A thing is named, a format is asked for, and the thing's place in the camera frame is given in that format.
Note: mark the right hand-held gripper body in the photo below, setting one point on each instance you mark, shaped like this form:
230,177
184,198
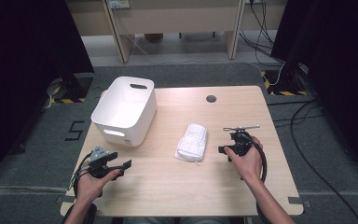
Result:
240,143

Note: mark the brown object under desk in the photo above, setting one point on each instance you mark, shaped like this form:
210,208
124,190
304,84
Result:
153,37

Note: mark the person's left hand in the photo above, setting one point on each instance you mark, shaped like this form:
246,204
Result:
90,188

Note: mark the black stand base striped tape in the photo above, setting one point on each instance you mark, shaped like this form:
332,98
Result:
287,82
74,88

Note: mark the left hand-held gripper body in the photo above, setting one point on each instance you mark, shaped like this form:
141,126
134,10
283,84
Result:
98,166

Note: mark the black curtain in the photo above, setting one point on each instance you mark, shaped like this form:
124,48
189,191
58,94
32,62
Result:
338,62
21,77

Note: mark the person's right hand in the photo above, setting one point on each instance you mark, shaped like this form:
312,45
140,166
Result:
250,165

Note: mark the white wall socket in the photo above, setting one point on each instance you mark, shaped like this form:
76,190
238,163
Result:
119,3

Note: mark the grey tape strip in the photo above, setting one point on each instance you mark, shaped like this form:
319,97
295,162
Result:
296,200
65,199

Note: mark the round grey table grommet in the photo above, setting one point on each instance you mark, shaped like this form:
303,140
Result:
211,99

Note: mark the white textured cloth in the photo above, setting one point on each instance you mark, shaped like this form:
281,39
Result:
192,143

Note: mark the white plastic storage bin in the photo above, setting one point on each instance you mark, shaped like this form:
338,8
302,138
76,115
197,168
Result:
127,105

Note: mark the beige wooden desk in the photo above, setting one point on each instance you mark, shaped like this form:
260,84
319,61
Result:
174,18

